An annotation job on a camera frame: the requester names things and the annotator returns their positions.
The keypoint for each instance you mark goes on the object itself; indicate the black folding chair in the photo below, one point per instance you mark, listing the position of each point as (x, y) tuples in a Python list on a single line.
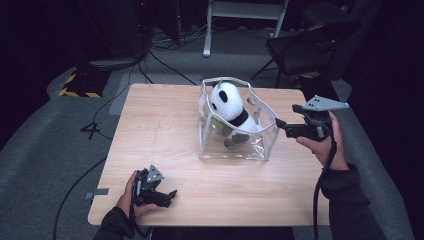
[(300, 50)]

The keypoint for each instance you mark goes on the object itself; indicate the grey flat stand base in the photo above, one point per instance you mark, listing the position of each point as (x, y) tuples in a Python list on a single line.
[(111, 63)]

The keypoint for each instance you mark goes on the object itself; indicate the white metal stand frame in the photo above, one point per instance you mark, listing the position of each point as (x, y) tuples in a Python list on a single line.
[(208, 33)]

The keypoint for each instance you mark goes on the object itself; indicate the grey tape strip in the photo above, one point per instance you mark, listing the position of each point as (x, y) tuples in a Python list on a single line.
[(98, 192)]

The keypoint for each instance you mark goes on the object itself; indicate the panda plush toy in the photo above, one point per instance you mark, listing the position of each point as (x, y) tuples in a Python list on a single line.
[(230, 103)]

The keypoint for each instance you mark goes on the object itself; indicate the person's left hand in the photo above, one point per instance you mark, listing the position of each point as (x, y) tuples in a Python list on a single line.
[(126, 200)]

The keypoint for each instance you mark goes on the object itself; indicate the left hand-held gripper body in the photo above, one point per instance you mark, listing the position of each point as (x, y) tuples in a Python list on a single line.
[(146, 190)]

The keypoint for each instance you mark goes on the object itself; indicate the clear plastic bag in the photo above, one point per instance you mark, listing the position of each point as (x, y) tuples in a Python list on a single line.
[(266, 146)]

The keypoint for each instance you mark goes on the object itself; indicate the yellow black striped floor base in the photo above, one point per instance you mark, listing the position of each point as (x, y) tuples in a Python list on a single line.
[(85, 85)]

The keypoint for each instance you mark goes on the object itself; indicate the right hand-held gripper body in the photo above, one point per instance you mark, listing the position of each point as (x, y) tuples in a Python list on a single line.
[(315, 128)]

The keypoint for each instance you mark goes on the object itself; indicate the person's right hand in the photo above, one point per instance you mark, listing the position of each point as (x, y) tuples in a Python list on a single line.
[(328, 150)]

